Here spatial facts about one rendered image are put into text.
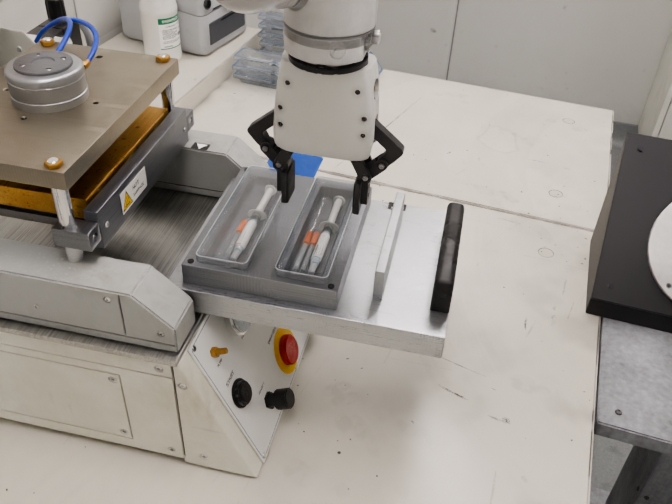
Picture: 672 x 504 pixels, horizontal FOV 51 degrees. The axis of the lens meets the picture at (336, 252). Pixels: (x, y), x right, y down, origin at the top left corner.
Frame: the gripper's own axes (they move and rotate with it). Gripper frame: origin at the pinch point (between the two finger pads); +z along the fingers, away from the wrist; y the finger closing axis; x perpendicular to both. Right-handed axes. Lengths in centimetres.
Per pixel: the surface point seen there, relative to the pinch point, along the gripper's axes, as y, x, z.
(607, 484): -62, -50, 104
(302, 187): 4.1, -7.4, 4.9
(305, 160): 15, -53, 29
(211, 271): 9.2, 10.0, 5.2
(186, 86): 45, -68, 25
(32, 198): 27.8, 10.2, -0.5
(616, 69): -71, -227, 73
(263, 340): 6.1, 3.1, 21.2
